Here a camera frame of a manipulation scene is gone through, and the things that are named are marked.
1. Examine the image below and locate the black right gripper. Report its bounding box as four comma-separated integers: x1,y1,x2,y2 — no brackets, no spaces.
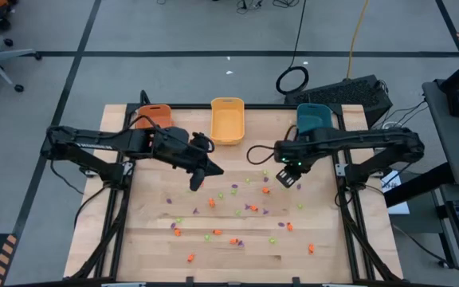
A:
273,135,318,189

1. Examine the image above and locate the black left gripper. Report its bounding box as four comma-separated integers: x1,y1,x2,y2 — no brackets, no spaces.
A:
151,126,225,193

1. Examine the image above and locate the teal plastic bin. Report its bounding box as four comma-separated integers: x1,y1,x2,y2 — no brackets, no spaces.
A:
296,102,333,136

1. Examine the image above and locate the yellow plastic bin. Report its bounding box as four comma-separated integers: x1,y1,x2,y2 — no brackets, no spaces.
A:
210,97,245,146

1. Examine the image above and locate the orange plastic bin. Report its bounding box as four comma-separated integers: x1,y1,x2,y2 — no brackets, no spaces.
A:
135,104,174,131

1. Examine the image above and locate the black computer case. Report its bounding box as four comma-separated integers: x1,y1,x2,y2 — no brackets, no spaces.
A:
284,74,394,129

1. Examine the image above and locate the white paper sheet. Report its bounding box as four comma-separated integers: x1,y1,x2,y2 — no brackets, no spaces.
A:
380,170,410,215

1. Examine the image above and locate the black desk beam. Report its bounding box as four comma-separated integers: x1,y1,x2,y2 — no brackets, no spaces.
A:
383,162,456,209

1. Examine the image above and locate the grey desk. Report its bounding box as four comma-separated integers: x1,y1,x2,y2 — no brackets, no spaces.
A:
422,78,459,188

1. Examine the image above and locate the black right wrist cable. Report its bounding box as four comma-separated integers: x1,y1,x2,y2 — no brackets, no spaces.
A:
246,124,298,166

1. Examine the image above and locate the black coiled floor cable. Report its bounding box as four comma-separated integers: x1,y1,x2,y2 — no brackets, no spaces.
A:
275,0,310,96

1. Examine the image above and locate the yellow hanging cable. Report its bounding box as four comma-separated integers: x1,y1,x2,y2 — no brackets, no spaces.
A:
346,0,371,80

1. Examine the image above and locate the black arm base cable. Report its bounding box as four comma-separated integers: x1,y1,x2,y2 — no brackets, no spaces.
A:
73,183,113,230

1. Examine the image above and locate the black floor power cable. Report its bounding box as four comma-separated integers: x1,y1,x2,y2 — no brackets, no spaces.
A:
390,223,459,282

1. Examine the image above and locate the black cable bundle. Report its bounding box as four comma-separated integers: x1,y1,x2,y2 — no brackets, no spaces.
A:
235,0,301,15

